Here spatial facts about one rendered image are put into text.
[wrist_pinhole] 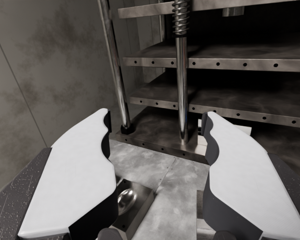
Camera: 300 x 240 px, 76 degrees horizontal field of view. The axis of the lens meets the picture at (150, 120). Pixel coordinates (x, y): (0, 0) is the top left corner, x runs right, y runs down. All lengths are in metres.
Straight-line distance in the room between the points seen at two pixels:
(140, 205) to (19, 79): 2.13
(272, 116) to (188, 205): 0.56
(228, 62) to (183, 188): 0.61
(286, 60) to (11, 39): 2.42
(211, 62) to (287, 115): 0.42
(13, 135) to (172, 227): 2.17
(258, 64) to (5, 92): 2.32
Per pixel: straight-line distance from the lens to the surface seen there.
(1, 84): 2.53
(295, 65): 0.98
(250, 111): 1.05
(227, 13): 1.22
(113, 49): 1.16
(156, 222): 0.85
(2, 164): 2.68
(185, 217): 0.85
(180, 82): 1.02
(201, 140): 1.19
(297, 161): 1.23
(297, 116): 1.08
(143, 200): 0.82
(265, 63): 0.97
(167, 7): 1.06
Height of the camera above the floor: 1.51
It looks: 29 degrees down
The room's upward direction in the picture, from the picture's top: 7 degrees counter-clockwise
